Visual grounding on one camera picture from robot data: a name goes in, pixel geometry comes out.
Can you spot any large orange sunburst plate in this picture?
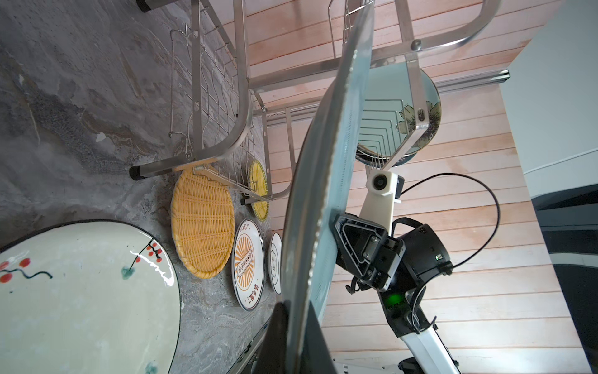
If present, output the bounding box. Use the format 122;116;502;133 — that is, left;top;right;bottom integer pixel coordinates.
231;219;265;312

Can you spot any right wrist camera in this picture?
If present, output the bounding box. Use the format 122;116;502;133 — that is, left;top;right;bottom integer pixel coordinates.
358;169;405;234

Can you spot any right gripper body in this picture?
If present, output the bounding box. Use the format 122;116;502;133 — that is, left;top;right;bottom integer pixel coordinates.
360;235;406;292

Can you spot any light green flower plate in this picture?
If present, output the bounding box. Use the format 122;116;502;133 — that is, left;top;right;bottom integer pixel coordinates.
356;63;442;168

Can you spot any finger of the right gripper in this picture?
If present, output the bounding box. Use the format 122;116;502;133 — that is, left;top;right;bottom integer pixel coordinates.
333;213;388;276

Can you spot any orange woven pattern plate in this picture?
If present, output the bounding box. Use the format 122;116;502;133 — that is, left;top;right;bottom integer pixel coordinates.
171;170;235;279

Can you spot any large teal plate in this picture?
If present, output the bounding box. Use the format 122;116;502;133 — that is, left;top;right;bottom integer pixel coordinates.
282;3;375;373

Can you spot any stainless steel dish rack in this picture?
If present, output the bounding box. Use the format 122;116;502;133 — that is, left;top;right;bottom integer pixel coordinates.
128;0;503;207

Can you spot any white plate black cloud motif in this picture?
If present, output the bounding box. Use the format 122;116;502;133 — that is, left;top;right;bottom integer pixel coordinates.
267;232;282;295

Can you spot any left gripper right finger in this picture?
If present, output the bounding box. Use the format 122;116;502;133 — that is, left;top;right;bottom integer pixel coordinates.
300;304;336;374

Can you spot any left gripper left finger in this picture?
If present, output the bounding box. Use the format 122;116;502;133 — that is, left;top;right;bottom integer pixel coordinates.
253;302;288;374

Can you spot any yellow woven pattern plate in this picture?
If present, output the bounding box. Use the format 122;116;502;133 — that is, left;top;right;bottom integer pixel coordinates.
248;160;269;222

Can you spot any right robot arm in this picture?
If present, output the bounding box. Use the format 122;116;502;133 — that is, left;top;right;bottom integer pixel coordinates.
333;213;459;373

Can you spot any cream floral plate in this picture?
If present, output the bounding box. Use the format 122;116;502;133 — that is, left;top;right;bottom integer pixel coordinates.
1;221;181;373

